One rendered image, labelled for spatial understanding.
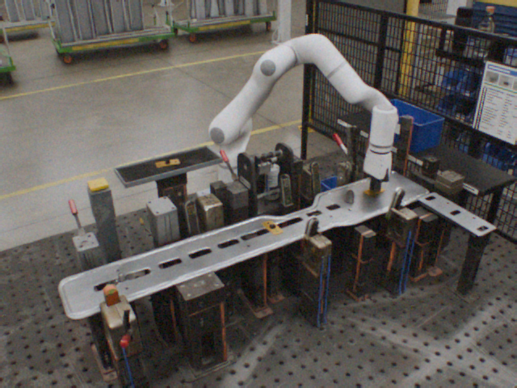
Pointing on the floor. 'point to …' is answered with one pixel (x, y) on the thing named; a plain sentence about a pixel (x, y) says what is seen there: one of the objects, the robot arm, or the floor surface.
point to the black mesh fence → (407, 83)
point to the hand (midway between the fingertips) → (375, 185)
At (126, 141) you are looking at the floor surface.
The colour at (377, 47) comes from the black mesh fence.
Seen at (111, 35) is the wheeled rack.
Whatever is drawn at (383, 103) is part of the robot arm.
